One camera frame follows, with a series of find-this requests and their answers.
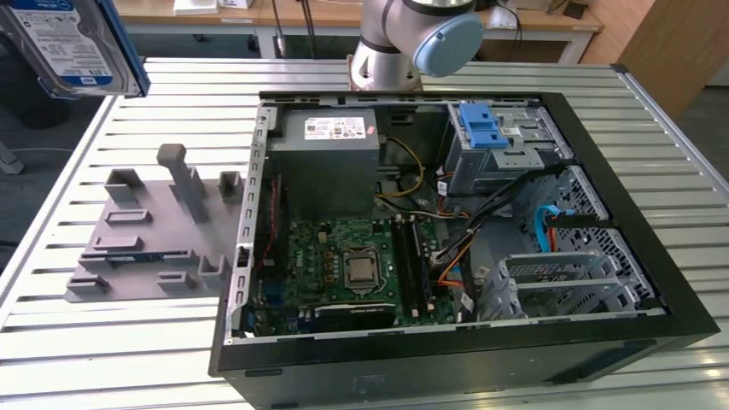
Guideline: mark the hard disk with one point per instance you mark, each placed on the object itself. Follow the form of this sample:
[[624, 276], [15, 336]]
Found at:
[[69, 38]]

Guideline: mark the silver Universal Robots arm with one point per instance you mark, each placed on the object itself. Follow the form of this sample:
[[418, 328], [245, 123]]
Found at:
[[387, 64]]

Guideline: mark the metal disk bay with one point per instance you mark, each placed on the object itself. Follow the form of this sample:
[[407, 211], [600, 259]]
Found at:
[[570, 284]]

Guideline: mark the grey power supply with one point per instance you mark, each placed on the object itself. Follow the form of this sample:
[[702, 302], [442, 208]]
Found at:
[[325, 179]]

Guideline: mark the CPU socket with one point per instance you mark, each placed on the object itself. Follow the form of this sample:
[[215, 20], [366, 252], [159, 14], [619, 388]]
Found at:
[[363, 249]]

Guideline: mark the green motherboard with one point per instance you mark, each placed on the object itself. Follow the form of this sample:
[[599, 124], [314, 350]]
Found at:
[[311, 239]]

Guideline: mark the silver CPU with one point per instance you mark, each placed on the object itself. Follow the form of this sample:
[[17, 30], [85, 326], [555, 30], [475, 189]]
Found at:
[[361, 270]]

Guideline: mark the black RAM slot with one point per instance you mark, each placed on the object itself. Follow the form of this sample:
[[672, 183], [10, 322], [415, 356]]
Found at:
[[406, 265]]

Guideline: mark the black graphics card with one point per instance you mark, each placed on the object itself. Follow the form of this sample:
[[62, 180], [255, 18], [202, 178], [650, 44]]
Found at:
[[354, 316]]

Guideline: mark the blue drive latch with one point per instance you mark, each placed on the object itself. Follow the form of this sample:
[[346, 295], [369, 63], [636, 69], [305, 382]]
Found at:
[[482, 128]]

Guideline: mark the metal optical drive cage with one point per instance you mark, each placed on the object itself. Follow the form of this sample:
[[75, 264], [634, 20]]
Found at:
[[512, 162]]

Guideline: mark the grey parts rack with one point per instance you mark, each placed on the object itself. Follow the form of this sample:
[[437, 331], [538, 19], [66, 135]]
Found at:
[[159, 239]]

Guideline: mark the black open PC case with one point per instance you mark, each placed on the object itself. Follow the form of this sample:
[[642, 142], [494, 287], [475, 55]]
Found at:
[[399, 376]]

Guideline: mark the RAM stick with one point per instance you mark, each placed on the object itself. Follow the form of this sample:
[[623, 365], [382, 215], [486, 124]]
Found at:
[[143, 257]]

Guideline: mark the small white box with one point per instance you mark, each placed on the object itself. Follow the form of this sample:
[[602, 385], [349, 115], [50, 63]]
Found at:
[[237, 3]]

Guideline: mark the wooden desk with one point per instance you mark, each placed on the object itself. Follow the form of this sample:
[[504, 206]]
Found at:
[[159, 13]]

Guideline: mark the grey stand foot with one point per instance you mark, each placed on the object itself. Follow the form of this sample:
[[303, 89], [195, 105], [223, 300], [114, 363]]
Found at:
[[11, 164]]

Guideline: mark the black bin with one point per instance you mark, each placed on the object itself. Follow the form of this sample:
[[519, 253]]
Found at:
[[29, 111]]

